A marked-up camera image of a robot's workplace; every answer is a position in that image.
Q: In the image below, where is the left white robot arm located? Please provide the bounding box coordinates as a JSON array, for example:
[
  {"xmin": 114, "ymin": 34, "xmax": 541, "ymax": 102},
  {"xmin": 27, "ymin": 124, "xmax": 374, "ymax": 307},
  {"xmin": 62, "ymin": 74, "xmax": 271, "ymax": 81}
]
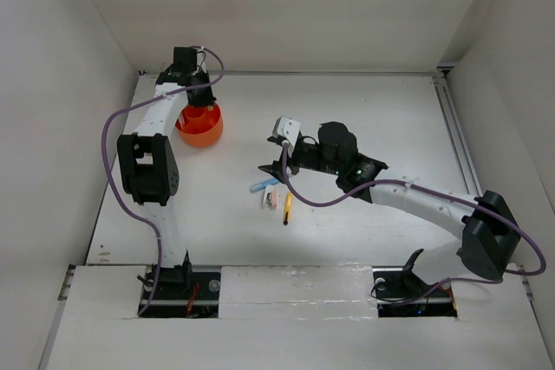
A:
[{"xmin": 117, "ymin": 47, "xmax": 212, "ymax": 299}]

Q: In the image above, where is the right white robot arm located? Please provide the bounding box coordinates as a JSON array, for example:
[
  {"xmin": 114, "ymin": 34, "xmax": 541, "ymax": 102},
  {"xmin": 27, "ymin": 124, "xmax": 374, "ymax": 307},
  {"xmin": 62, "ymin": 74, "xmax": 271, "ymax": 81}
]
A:
[{"xmin": 260, "ymin": 116, "xmax": 521, "ymax": 303}]

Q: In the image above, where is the orange round divided container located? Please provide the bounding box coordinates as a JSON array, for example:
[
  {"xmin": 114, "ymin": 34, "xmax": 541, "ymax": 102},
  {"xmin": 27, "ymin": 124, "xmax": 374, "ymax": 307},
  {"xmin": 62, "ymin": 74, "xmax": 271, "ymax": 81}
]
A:
[{"xmin": 175, "ymin": 104, "xmax": 224, "ymax": 148}]

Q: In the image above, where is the yellow black-tipped pen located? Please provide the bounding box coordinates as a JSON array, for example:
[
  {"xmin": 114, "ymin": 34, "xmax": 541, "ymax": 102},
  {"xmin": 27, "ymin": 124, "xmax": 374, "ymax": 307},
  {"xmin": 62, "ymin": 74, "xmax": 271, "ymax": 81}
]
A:
[{"xmin": 283, "ymin": 192, "xmax": 293, "ymax": 225}]

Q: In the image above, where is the blue pen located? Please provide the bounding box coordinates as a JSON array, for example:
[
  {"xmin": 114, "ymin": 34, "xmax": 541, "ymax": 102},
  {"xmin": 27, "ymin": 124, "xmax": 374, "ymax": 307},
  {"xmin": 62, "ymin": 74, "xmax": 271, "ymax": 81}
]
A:
[{"xmin": 250, "ymin": 178, "xmax": 280, "ymax": 193}]

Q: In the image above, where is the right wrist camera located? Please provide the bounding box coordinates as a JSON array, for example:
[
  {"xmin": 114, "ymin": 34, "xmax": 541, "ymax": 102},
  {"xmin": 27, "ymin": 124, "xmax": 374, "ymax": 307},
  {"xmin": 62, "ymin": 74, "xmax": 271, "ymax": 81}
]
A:
[{"xmin": 269, "ymin": 116, "xmax": 301, "ymax": 146}]

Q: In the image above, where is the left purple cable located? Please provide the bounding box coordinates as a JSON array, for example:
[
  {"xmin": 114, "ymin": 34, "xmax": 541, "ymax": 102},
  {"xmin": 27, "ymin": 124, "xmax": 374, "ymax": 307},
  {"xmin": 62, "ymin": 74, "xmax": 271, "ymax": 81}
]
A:
[{"xmin": 101, "ymin": 44, "xmax": 225, "ymax": 317}]

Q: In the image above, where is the purple cable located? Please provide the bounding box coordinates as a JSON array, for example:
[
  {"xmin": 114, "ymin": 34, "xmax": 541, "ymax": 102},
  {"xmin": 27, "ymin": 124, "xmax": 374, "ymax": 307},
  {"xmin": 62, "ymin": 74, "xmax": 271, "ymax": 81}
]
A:
[
  {"xmin": 101, "ymin": 44, "xmax": 225, "ymax": 317},
  {"xmin": 280, "ymin": 140, "xmax": 547, "ymax": 306}
]

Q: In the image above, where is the aluminium rail frame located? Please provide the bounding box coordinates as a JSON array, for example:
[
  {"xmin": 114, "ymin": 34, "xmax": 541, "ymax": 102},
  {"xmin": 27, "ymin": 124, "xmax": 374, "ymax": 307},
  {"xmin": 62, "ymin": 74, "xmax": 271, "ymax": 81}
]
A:
[{"xmin": 435, "ymin": 65, "xmax": 532, "ymax": 302}]

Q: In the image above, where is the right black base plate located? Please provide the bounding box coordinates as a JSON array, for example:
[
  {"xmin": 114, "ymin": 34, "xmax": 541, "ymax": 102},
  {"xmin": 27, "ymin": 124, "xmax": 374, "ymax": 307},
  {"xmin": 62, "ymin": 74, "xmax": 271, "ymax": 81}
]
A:
[{"xmin": 370, "ymin": 267, "xmax": 457, "ymax": 318}]

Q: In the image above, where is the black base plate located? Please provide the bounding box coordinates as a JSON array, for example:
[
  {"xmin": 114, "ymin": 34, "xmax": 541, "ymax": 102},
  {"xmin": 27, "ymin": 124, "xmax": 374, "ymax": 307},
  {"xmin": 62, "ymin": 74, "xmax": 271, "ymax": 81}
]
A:
[
  {"xmin": 370, "ymin": 267, "xmax": 457, "ymax": 318},
  {"xmin": 140, "ymin": 267, "xmax": 221, "ymax": 319}
]

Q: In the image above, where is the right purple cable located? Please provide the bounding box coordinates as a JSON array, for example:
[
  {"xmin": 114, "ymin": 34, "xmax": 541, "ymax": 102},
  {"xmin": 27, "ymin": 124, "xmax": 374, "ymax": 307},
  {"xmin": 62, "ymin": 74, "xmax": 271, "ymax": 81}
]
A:
[{"xmin": 280, "ymin": 140, "xmax": 547, "ymax": 306}]

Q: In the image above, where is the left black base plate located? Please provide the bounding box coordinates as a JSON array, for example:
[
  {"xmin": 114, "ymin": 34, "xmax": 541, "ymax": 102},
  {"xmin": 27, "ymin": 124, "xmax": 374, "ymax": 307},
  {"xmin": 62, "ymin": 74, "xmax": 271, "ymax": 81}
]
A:
[{"xmin": 140, "ymin": 267, "xmax": 221, "ymax": 319}]

